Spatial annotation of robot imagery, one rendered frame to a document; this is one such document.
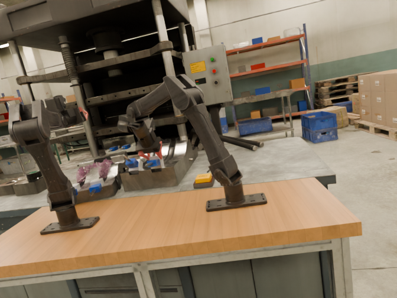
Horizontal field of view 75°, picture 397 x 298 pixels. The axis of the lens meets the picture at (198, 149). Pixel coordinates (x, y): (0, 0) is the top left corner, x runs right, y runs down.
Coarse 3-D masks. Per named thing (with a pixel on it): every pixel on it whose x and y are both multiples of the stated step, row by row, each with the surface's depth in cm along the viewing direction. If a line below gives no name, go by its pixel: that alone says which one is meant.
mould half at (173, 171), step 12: (168, 144) 144; (180, 144) 141; (180, 156) 132; (192, 156) 147; (144, 168) 120; (168, 168) 113; (180, 168) 122; (132, 180) 118; (144, 180) 117; (156, 180) 116; (168, 180) 115; (180, 180) 119
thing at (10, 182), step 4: (24, 176) 171; (12, 180) 165; (16, 180) 167; (20, 180) 160; (0, 184) 160; (4, 184) 157; (8, 184) 155; (12, 184) 154; (0, 188) 155; (4, 188) 155; (8, 188) 154; (12, 188) 154; (0, 192) 156; (4, 192) 156; (8, 192) 155; (12, 192) 154
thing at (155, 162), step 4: (152, 156) 117; (156, 156) 114; (148, 160) 112; (152, 160) 111; (156, 160) 110; (160, 160) 114; (148, 164) 106; (152, 164) 111; (156, 164) 110; (160, 164) 114; (152, 168) 115; (156, 168) 115
